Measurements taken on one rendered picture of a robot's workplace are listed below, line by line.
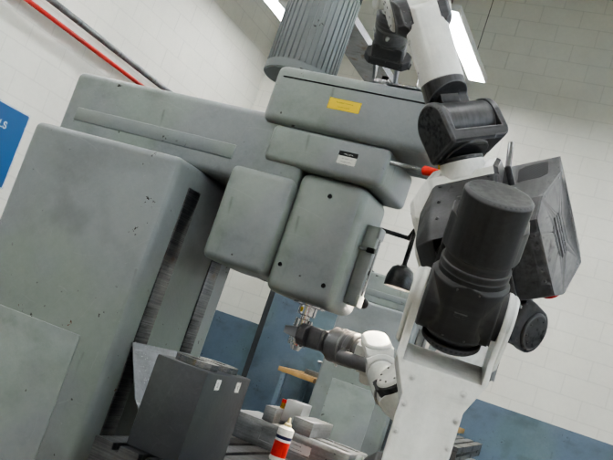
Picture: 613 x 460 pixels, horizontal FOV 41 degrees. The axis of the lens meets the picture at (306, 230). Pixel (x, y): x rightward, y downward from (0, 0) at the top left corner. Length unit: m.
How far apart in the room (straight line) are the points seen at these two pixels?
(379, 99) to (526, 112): 7.13
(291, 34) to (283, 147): 0.34
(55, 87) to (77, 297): 5.29
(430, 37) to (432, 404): 0.74
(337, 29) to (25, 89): 5.06
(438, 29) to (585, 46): 7.73
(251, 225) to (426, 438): 0.91
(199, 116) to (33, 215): 0.52
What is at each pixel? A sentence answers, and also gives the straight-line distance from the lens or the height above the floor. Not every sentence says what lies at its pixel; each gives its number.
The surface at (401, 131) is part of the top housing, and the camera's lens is 2.02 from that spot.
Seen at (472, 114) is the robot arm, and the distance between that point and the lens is 1.67.
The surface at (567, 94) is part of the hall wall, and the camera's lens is 9.19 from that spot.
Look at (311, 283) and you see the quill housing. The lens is 2.01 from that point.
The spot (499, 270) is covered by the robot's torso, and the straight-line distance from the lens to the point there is 1.32.
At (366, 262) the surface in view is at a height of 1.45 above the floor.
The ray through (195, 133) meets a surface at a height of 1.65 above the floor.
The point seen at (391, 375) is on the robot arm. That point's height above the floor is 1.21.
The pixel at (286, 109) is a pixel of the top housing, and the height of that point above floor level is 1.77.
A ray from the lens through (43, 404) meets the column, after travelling 2.19.
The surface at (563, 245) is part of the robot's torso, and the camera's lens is 1.61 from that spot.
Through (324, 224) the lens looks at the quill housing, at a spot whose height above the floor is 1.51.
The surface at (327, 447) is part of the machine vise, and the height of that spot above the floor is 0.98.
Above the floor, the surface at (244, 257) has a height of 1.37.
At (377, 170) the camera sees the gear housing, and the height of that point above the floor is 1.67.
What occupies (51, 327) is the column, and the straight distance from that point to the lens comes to 2.20.
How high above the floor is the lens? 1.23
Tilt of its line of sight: 7 degrees up
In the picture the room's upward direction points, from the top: 19 degrees clockwise
